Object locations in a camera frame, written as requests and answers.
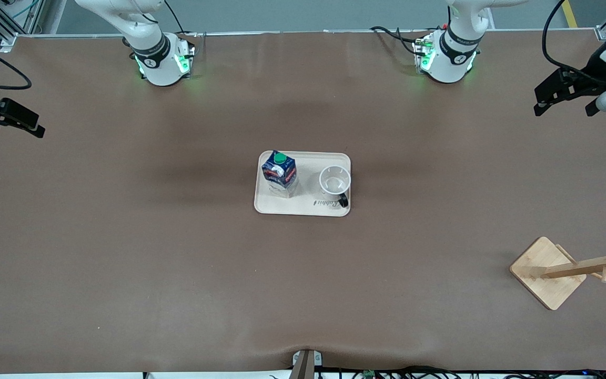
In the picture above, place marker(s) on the bamboo mug tree stand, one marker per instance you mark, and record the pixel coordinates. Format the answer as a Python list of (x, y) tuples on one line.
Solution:
[(545, 273)]

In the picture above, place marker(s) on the small green circuit board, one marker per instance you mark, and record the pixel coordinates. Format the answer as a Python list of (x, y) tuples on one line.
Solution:
[(369, 374)]

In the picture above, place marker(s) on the brown table cover sheet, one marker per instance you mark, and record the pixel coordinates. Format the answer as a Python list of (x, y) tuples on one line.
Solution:
[(177, 263)]

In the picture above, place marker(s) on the white rabbit print tray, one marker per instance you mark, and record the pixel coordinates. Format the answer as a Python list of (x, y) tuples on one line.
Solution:
[(303, 208)]

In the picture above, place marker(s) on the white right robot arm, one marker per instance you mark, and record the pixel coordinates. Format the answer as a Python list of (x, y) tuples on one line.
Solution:
[(158, 63)]

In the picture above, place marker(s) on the blue milk carton green cap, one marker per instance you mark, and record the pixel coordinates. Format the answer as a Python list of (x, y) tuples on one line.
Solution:
[(281, 173)]

